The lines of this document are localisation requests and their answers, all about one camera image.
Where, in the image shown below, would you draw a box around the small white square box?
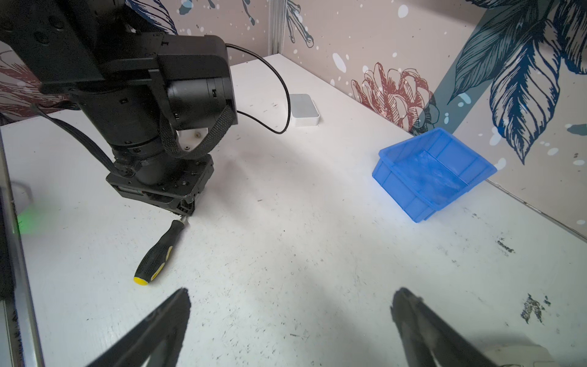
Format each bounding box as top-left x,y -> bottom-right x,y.
290,93 -> 320,128

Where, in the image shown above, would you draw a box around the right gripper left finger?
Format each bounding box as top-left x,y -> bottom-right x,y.
90,287 -> 191,366

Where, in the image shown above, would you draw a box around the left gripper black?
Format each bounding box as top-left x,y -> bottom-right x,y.
106,152 -> 214,216

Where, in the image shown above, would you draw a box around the black yellow screwdriver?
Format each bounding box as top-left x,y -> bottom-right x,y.
133,216 -> 188,286

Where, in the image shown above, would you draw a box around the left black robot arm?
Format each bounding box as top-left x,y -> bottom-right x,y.
1,1 -> 237,216

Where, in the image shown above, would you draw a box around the blue plastic bin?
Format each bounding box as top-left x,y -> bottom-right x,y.
372,128 -> 497,223

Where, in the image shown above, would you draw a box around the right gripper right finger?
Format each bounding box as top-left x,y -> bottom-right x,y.
391,287 -> 495,366

